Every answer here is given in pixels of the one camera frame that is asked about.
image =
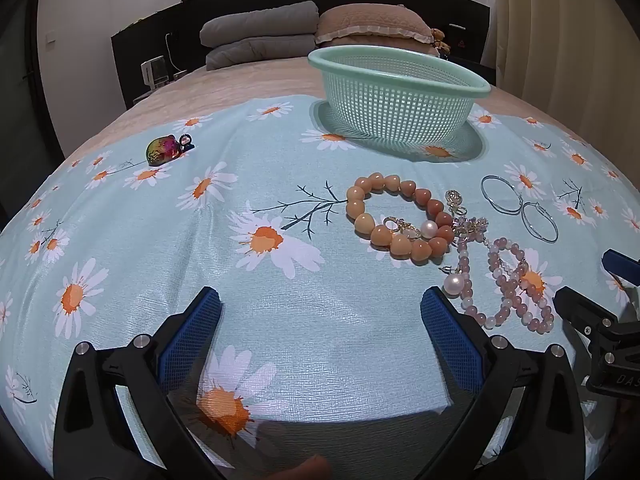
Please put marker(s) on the brown teddy bear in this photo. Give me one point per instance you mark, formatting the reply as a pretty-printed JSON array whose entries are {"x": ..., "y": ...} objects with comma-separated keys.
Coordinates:
[{"x": 439, "y": 40}]

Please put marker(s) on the small ornate metal earring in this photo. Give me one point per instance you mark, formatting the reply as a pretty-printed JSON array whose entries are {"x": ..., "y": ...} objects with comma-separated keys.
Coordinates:
[
  {"x": 454, "y": 201},
  {"x": 402, "y": 226}
]

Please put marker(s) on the white pearl stud earring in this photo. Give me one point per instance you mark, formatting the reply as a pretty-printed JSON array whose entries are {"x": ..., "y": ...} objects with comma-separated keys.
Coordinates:
[{"x": 454, "y": 284}]

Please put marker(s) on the black headboard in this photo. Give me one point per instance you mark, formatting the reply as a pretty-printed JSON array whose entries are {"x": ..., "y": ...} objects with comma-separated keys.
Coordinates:
[{"x": 150, "y": 40}]

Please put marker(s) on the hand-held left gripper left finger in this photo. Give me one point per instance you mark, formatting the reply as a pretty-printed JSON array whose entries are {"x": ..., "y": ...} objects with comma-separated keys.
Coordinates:
[{"x": 190, "y": 330}]

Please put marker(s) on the pink ruffled pillow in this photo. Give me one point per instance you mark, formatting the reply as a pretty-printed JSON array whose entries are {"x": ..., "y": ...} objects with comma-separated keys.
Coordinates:
[
  {"x": 370, "y": 20},
  {"x": 350, "y": 41}
]

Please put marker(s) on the folded grey duvet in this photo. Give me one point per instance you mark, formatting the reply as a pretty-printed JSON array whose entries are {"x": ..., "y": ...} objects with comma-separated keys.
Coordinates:
[{"x": 260, "y": 30}]

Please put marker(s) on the green plastic mesh basket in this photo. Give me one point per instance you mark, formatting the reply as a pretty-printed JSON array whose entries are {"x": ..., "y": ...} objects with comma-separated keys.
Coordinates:
[{"x": 395, "y": 95}]

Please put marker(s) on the cream curtain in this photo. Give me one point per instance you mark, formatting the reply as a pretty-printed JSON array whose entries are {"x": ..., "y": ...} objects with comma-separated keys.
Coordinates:
[{"x": 565, "y": 50}]

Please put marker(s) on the black bedside cabinet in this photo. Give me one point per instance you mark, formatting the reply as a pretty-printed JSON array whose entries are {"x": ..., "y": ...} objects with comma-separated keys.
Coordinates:
[{"x": 465, "y": 42}]

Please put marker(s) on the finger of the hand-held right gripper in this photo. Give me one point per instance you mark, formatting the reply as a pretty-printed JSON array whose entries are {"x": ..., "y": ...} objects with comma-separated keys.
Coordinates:
[
  {"x": 620, "y": 262},
  {"x": 582, "y": 310}
]

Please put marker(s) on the daisy print blue cloth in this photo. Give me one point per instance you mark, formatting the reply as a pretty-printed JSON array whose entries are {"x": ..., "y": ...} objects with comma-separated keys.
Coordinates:
[{"x": 310, "y": 320}]

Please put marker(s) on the silver hoop earring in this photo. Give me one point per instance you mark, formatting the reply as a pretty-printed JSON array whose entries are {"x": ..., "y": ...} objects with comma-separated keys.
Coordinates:
[
  {"x": 527, "y": 225},
  {"x": 487, "y": 197}
]

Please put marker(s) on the white bedside appliance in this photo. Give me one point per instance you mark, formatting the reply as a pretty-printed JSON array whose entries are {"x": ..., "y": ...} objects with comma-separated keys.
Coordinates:
[{"x": 154, "y": 72}]

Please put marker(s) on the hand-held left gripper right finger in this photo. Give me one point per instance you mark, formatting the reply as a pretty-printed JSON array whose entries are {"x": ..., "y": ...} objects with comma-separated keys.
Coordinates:
[{"x": 450, "y": 332}]

